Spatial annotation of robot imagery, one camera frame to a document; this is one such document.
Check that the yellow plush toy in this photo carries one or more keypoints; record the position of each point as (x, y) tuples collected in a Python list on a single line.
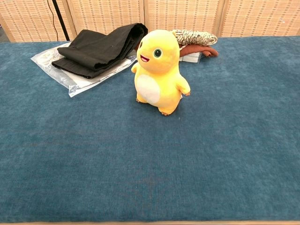
[(161, 77)]

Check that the blue table cloth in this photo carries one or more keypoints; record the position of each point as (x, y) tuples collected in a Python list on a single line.
[(150, 152)]

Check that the clear packaged white item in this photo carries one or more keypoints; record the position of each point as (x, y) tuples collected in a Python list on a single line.
[(192, 57)]

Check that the clear plastic bag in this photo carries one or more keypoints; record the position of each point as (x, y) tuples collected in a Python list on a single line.
[(77, 85)]

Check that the folded black cloth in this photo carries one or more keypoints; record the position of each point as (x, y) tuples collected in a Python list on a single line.
[(98, 52)]

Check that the folded brown cloth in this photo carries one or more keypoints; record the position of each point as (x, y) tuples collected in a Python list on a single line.
[(206, 50)]

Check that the black and white knitted cloth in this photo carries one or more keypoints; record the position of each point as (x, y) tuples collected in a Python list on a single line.
[(197, 37)]

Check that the woven bamboo folding screen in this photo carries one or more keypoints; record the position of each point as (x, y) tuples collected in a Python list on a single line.
[(164, 16)]

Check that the black stand pole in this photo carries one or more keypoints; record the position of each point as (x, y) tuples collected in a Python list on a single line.
[(61, 21)]

